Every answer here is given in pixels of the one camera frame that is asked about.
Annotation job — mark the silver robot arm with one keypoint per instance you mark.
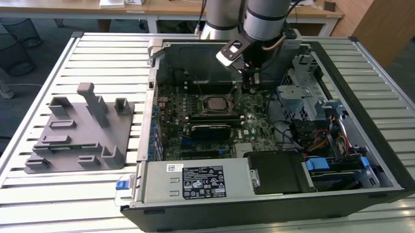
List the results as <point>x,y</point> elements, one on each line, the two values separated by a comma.
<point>266,21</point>

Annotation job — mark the CPU socket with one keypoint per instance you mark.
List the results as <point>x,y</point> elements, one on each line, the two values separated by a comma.
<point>214,112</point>

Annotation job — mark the silver drive cage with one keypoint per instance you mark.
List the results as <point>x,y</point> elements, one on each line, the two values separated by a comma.
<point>291,94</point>

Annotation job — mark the black RAM slot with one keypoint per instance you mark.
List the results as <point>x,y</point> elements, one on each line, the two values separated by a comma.
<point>214,82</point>
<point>214,117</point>
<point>214,87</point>
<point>214,124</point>
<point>214,120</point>

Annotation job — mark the wooden desk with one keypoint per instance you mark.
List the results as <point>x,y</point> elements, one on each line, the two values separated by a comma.
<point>314,11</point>

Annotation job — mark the small brown box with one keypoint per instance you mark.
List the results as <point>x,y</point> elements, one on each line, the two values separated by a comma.
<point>330,6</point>

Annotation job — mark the green motherboard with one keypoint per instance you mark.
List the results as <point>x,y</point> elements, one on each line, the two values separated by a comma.
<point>259,136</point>

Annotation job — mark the black graphics card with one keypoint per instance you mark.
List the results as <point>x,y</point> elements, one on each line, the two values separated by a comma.
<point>211,133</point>

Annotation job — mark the silver chipset heatsink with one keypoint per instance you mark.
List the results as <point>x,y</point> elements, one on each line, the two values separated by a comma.
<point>243,148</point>

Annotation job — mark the wooden cabinet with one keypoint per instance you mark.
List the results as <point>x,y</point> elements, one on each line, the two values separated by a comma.
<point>382,29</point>

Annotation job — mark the blue card retention clip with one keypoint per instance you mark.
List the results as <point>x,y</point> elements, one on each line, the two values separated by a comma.
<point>152,132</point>
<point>154,141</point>
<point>151,151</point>
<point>152,124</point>

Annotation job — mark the white labelled box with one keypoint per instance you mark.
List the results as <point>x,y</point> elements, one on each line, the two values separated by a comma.
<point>134,2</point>

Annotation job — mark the blue bay clip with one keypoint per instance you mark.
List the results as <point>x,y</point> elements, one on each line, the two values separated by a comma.
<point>363,162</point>

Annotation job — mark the silver power supply unit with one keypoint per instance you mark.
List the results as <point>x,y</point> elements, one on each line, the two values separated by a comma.
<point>155,184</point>

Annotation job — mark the black PC case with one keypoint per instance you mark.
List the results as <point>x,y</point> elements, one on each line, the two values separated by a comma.
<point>259,213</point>

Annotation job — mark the grey parts rack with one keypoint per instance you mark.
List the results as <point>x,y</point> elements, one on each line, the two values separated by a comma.
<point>84,136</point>

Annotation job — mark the blue case latch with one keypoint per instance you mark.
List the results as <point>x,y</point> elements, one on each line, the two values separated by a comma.
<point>122,185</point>

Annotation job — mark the white stand foot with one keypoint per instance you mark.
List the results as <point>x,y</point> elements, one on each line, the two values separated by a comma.
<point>5,92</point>

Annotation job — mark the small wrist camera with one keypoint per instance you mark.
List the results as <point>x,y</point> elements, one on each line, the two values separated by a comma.
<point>292,37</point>

